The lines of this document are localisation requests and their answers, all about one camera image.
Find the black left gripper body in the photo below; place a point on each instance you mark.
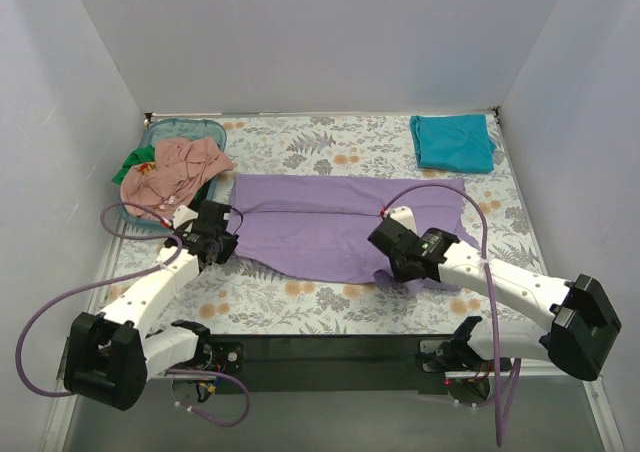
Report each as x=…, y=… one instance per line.
x=220, y=247

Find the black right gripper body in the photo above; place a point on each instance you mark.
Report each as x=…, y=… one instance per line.
x=396, y=264

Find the purple t shirt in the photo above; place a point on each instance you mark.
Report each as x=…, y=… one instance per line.
x=316, y=228

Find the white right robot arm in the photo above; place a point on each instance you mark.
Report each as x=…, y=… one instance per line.
x=572, y=324

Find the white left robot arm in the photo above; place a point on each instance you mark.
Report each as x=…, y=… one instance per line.
x=112, y=354

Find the pink t shirt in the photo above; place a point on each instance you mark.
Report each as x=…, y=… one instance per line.
x=180, y=168

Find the green t shirt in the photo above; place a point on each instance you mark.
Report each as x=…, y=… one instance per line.
x=136, y=157

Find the floral table mat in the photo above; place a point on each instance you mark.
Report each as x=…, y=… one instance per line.
x=243, y=296

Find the blue plastic basket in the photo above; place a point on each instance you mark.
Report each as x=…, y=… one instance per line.
x=191, y=129

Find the folded teal t shirt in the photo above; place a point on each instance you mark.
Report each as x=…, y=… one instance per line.
x=458, y=143

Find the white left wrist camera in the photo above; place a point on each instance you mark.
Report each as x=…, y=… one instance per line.
x=182, y=215

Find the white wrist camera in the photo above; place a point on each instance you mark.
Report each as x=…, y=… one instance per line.
x=182, y=215
x=402, y=215

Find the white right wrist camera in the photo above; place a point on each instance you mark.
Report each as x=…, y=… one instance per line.
x=402, y=215

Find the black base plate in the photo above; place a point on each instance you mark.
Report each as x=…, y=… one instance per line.
x=343, y=363

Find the aluminium frame rail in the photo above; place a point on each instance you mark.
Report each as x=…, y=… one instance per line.
x=550, y=412

